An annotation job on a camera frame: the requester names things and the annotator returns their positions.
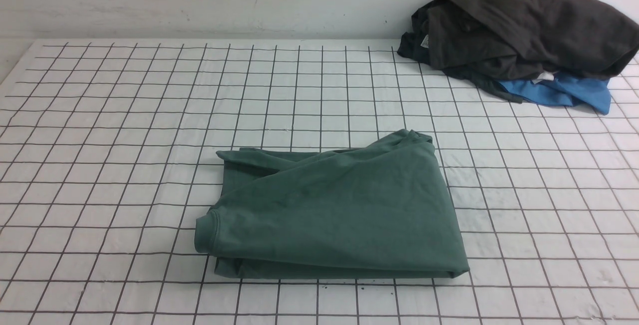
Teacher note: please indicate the blue shirt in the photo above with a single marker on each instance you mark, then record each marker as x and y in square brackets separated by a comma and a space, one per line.
[563, 90]

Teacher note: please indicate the green long-sleeved shirt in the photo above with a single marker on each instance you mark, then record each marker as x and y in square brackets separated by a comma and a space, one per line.
[381, 211]

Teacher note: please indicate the white grid tablecloth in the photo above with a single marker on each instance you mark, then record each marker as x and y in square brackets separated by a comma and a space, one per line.
[107, 158]

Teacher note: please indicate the dark grey shirt pile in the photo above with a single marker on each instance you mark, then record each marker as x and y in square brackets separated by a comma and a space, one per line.
[488, 41]

